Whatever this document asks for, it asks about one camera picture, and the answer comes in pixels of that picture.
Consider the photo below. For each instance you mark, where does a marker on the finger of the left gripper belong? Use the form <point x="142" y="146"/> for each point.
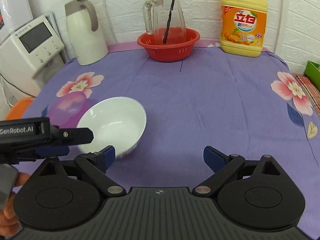
<point x="75" y="136"/>
<point x="50" y="151"/>

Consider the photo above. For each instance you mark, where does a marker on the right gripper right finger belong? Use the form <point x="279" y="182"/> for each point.
<point x="225" y="168"/>

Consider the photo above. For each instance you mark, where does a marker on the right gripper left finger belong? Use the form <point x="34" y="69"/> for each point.
<point x="92" y="168"/>

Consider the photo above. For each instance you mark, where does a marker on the white bowl red pattern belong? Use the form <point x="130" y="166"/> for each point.
<point x="119" y="122"/>

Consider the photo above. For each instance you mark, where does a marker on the person's left hand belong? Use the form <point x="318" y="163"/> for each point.
<point x="9" y="224"/>

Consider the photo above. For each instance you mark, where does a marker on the purple translucent plastic bowl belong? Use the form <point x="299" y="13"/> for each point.
<point x="67" y="110"/>

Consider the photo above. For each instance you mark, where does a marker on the orange plastic basin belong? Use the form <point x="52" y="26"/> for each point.
<point x="19" y="109"/>

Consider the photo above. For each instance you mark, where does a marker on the purple floral tablecloth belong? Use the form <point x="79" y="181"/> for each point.
<point x="209" y="99"/>

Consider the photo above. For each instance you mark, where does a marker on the white water dispenser appliance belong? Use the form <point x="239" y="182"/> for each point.
<point x="30" y="57"/>

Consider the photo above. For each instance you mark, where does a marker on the green box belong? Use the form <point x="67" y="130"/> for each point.
<point x="313" y="73"/>

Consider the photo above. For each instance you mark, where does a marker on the red plastic colander basket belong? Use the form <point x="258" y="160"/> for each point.
<point x="169" y="52"/>

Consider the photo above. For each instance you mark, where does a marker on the clear glass pitcher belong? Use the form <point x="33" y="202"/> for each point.
<point x="156" y="12"/>

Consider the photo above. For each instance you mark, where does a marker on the yellow dish soap bottle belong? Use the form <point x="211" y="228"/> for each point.
<point x="243" y="25"/>

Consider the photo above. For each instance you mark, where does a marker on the black stirring stick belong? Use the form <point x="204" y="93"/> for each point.
<point x="168" y="22"/>

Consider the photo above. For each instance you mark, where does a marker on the white thermos jug grey handle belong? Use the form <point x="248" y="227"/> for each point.
<point x="85" y="32"/>

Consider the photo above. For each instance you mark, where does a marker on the white wall water purifier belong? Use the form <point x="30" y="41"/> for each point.
<point x="14" y="14"/>

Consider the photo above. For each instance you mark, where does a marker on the white wall pipe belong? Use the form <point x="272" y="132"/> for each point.
<point x="284" y="7"/>

